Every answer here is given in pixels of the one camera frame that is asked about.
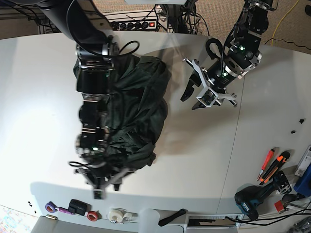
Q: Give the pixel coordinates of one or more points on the white gripper body, image left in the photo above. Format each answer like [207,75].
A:
[100,178]

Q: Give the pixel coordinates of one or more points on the dark green t-shirt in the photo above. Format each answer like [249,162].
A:
[136,110]

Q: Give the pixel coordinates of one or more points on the purple tape roll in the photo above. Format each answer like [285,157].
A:
[51,207]

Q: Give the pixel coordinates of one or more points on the black action camera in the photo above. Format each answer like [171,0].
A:
[77,207]

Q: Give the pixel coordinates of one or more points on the white gripper body, image right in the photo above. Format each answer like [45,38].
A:
[209,97]

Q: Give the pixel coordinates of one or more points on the black power strip red switch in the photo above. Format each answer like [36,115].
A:
[134,26]

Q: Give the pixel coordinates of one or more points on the white plastic cup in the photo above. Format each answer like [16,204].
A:
[148,221]

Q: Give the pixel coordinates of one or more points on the teal black cordless drill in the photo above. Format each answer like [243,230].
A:
[249,198]

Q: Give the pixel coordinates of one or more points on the red tape roll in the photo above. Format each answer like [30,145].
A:
[93,216]

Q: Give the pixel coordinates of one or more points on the blue box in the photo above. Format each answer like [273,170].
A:
[303,185]

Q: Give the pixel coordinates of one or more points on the orange black utility knife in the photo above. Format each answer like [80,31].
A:
[274,167]

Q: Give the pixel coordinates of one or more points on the red square tag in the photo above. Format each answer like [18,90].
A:
[279,206]

